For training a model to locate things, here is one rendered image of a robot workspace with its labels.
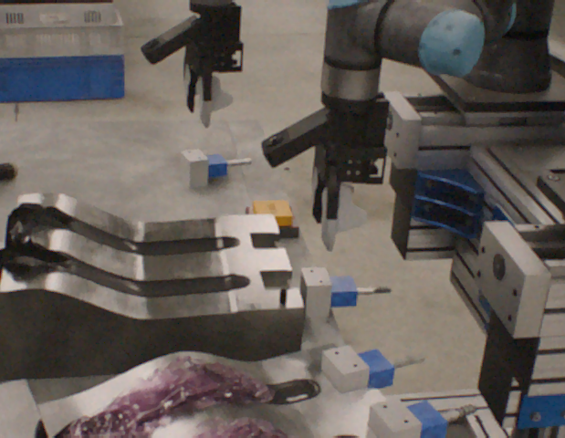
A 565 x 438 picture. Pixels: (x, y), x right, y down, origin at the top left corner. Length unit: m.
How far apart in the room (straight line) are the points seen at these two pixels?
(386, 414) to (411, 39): 0.43
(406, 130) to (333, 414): 0.61
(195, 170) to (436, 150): 0.43
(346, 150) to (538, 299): 0.30
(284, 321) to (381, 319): 1.63
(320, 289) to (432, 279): 1.76
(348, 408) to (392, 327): 1.71
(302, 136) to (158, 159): 0.65
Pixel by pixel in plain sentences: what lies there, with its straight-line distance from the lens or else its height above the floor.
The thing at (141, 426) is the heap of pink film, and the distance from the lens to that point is 0.97.
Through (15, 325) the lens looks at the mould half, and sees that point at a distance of 1.16.
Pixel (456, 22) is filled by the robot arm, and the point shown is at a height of 1.25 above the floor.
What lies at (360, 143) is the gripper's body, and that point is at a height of 1.07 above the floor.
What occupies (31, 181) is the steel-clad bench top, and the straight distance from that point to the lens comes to 1.71.
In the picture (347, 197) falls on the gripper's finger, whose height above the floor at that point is 1.00.
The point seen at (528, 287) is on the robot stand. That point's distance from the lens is 1.10.
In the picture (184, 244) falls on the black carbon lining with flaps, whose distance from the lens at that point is 1.31.
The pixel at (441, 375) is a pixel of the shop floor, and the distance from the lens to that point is 2.60.
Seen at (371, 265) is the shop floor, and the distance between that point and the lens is 3.06.
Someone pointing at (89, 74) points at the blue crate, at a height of 0.13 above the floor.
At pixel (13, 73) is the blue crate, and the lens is 4.38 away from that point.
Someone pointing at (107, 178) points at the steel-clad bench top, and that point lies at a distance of 1.71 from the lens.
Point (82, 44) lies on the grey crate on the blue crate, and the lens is 4.35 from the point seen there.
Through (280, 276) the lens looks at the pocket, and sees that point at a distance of 1.25.
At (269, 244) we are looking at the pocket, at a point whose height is 0.87.
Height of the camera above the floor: 1.52
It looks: 27 degrees down
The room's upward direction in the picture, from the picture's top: 3 degrees clockwise
